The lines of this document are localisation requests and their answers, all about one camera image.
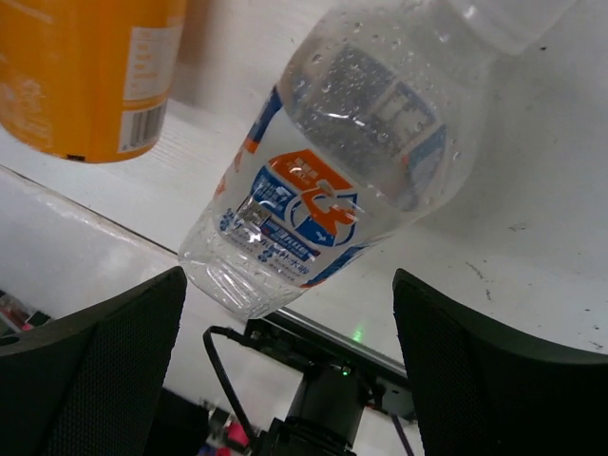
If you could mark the clear bottle orange blue label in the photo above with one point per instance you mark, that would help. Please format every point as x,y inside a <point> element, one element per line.
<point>373,124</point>

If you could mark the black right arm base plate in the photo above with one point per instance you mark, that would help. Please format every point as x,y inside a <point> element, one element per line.
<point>298,342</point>

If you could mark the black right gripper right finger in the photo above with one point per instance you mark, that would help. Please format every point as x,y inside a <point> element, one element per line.
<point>480,387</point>

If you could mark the orange juice bottle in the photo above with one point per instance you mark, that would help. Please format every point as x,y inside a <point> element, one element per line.
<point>88,81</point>

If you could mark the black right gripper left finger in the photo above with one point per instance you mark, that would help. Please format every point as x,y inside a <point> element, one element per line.
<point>89,383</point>

